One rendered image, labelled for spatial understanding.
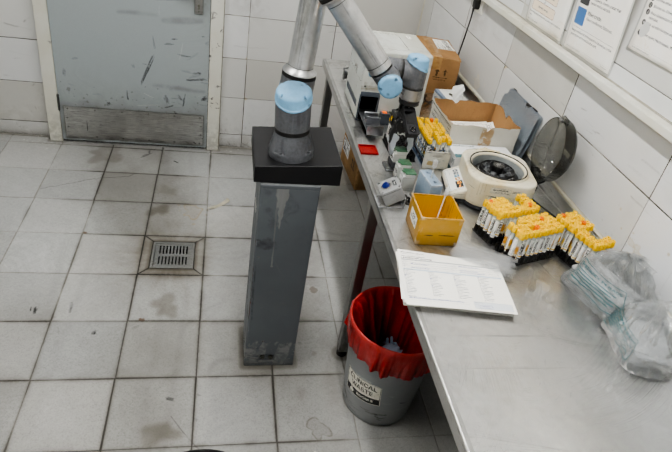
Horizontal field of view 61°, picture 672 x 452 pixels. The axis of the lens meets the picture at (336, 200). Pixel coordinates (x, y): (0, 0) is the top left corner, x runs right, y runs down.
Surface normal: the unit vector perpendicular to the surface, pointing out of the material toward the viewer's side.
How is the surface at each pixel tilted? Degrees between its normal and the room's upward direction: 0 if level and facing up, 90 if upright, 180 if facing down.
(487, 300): 1
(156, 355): 0
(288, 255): 90
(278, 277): 90
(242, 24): 90
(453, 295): 1
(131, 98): 90
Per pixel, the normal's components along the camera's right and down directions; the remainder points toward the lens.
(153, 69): 0.15, 0.55
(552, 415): 0.15, -0.83
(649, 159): -0.98, -0.04
